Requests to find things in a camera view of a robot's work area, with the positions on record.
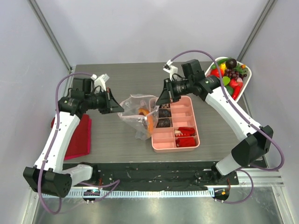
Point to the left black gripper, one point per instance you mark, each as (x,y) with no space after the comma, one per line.
(111,104)

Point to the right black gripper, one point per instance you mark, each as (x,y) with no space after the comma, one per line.
(168,89)

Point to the orange papaya slice toy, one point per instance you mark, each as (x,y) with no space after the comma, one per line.
(149,118)

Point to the clear pink zip bag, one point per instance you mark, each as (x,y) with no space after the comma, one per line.
(131,116)

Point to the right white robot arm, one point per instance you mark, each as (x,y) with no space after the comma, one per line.
(254,139)

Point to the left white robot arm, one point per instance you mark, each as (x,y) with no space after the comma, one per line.
(47,176)

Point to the floral dark rolled sock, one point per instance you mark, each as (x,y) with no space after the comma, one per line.
(164,106)

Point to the dark rolled sock middle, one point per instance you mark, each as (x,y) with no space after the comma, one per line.
(164,113)

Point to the dark rolled sock lower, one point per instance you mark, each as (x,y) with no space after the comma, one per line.
(164,123)

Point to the pink compartment tray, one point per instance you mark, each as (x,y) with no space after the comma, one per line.
(182,115)

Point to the red white rolled sock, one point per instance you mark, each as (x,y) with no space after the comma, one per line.
(184,132)

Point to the red folded cloth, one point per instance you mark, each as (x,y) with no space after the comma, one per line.
(80,143)

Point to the red tomato toy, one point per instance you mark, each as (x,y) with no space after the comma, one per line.
(216,73)

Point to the green lime toy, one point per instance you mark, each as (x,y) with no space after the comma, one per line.
(229,89)

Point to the purple grapes toy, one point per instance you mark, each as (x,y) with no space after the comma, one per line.
(235,74)

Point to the red chili pepper toy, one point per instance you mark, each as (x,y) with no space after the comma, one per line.
(236,92)

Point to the white fruit basket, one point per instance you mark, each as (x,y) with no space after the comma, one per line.
(232,64)

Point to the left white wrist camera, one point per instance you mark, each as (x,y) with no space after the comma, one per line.
(99,82)

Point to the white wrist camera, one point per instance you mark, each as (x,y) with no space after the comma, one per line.
(99,82)
(170,69)

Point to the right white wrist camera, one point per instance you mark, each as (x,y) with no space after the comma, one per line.
(170,69)

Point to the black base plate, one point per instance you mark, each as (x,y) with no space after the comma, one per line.
(160,176)

